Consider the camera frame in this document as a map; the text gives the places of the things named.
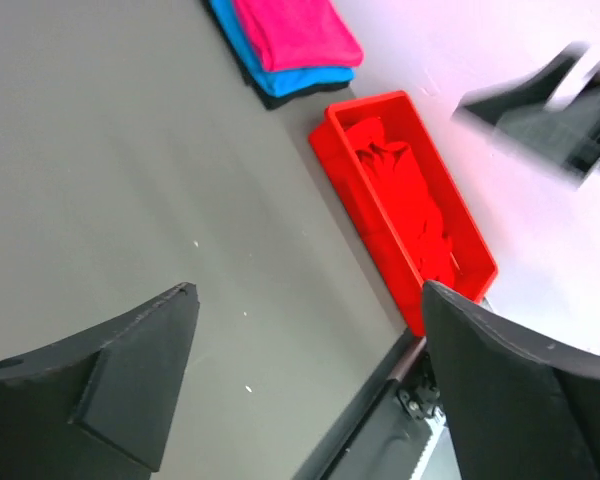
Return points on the red t shirts pile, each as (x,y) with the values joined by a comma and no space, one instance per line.
(397,180)

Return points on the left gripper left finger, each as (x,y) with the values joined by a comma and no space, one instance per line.
(99,404)

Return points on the red plastic bin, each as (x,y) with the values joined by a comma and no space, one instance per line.
(475,267)

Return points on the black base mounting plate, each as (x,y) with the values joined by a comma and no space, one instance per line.
(382,432)

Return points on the pink t shirt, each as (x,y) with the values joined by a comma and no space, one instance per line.
(294,34)

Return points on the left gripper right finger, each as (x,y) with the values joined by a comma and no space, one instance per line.
(519,404)

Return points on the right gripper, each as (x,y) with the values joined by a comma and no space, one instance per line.
(566,138)

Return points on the folded blue t shirt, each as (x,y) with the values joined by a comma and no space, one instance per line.
(300,80)

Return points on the grey slotted cable duct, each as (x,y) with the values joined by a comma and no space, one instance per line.
(437,459)

